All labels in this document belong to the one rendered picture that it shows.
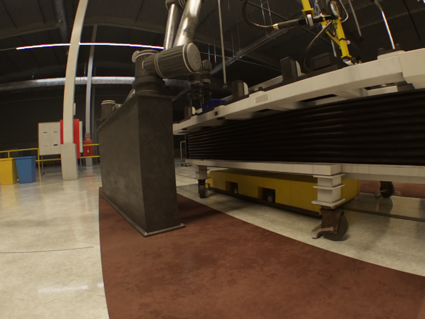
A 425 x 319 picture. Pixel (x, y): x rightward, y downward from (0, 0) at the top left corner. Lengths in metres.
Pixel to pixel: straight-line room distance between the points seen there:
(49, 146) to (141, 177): 7.72
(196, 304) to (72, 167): 5.18
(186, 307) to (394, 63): 1.12
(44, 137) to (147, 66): 7.73
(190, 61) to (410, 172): 1.34
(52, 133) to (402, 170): 9.09
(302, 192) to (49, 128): 8.55
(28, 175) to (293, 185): 5.76
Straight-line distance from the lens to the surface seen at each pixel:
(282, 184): 1.76
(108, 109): 2.91
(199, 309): 0.78
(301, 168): 1.24
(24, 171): 6.12
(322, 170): 1.16
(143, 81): 1.47
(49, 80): 15.71
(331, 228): 1.24
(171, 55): 1.41
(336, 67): 1.01
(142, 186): 1.36
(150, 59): 1.51
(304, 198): 1.64
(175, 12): 2.07
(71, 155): 5.69
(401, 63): 0.87
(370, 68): 0.90
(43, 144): 8.95
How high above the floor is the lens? 0.53
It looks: 3 degrees down
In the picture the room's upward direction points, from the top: 3 degrees counter-clockwise
